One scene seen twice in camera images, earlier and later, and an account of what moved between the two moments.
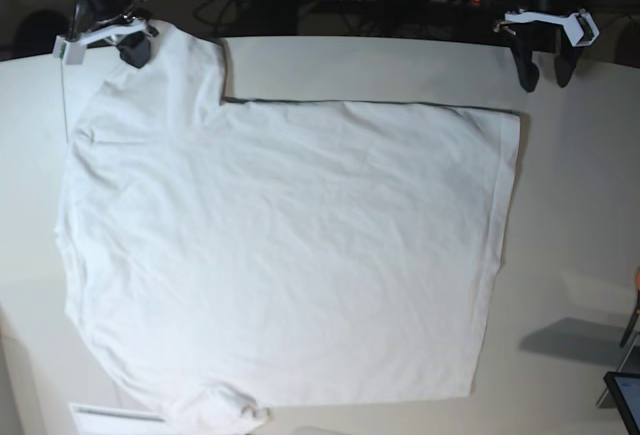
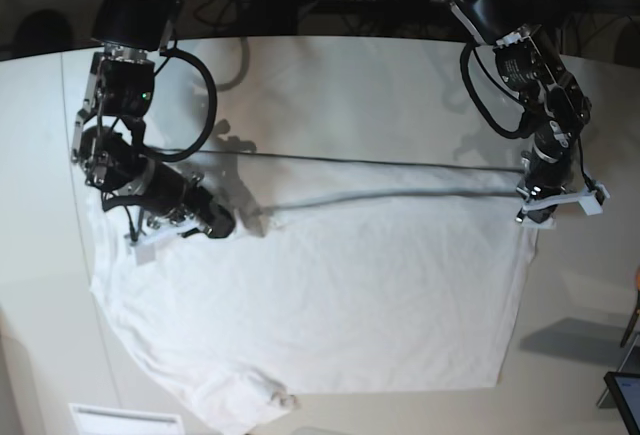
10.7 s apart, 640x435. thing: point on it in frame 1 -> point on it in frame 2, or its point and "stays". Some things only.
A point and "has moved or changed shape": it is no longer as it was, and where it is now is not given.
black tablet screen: x=624 y=388 stays
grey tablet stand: x=631 y=364 stays
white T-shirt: x=258 y=253 has moved or changed shape
